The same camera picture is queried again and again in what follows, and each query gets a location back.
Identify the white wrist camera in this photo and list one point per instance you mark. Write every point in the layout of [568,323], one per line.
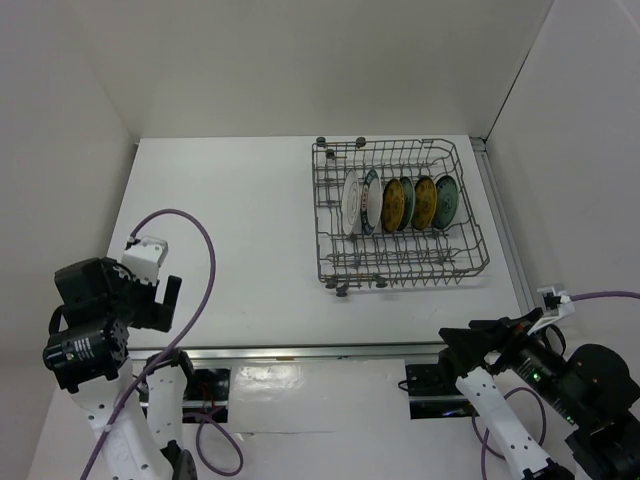
[556,305]
[143,257]

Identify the aluminium side rail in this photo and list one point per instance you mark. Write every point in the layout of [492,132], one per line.
[505,234]

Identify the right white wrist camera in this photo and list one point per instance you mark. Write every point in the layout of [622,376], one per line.
[556,305]

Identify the grey wire dish rack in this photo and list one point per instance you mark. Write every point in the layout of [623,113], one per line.
[406,259]

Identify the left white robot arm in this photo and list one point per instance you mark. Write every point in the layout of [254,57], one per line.
[136,419]

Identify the aluminium front rail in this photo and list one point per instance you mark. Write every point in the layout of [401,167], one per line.
[403,350]

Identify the yellow patterned plate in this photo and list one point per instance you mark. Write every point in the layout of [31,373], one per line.
[393,205]
[425,203]

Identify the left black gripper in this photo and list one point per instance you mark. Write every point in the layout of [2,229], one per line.
[153,314]

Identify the white plate with rings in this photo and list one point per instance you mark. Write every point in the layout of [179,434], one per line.
[350,201]

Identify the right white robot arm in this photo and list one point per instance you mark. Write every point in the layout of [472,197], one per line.
[592,390]

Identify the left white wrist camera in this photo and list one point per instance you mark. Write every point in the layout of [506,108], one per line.
[143,257]

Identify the green patterned plate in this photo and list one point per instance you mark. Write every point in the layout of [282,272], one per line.
[409,202]
[447,202]

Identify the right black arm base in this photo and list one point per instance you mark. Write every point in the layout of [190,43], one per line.
[431,394]

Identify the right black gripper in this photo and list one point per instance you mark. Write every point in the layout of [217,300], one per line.
[506,332]

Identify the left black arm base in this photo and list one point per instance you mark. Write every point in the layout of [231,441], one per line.
[207,392]

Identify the white plate blue rim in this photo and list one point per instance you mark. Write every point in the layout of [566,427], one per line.
[371,202]

